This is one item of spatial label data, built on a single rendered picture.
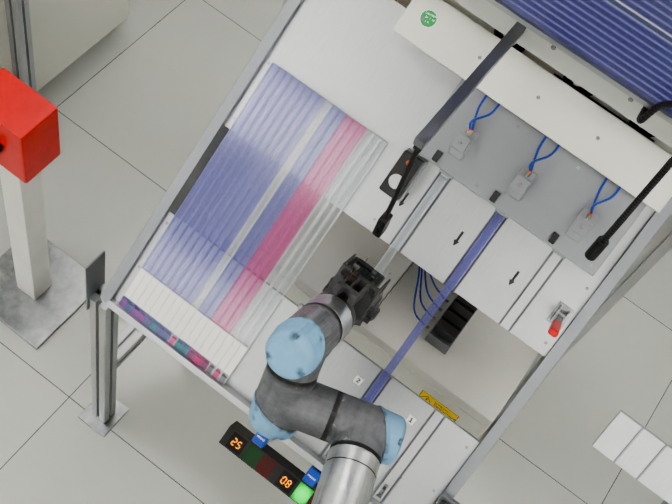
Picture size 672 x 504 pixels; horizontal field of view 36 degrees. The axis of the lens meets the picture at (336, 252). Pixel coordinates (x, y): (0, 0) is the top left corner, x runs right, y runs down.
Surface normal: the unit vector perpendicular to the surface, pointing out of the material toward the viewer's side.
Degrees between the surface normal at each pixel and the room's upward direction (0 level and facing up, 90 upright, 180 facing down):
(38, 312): 0
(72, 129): 0
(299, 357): 57
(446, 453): 42
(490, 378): 0
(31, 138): 90
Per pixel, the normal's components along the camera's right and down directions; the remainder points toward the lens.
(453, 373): 0.19, -0.47
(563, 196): -0.24, 0.09
